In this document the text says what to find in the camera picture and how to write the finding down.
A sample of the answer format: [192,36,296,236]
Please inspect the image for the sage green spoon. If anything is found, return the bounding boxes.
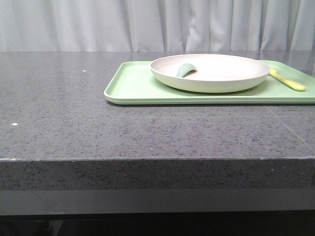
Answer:
[176,63,197,78]

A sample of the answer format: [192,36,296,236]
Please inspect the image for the cream round plate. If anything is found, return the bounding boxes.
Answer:
[150,54,270,93]

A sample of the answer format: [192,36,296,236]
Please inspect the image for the yellow plastic fork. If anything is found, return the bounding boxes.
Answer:
[270,68,306,91]

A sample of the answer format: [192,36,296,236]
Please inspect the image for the grey pleated curtain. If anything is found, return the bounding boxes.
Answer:
[0,0,315,52]

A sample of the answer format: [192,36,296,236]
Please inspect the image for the light green plastic tray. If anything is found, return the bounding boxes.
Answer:
[104,60,315,105]

